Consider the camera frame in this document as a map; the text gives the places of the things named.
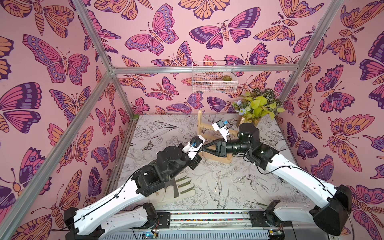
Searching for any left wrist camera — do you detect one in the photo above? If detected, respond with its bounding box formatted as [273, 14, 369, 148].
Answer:
[182, 135, 206, 160]

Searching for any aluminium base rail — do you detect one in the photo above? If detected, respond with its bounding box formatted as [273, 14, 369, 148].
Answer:
[101, 209, 331, 240]

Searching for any white wire basket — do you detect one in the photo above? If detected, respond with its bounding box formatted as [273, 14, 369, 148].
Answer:
[190, 60, 238, 95]

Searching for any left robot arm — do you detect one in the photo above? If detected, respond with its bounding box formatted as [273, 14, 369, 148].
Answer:
[65, 144, 202, 240]

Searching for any wooden jewelry display stand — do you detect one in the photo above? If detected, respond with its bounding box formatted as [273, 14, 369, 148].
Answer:
[197, 110, 233, 164]

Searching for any potted green plant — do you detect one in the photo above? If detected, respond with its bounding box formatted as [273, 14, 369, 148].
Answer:
[232, 89, 286, 126]

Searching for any small succulent in basket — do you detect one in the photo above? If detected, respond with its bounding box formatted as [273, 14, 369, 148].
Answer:
[222, 76, 232, 82]

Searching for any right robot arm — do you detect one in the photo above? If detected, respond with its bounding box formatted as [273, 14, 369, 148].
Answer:
[202, 123, 352, 236]

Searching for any white green work glove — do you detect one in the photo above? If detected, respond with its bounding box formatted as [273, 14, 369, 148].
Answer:
[155, 175, 196, 203]

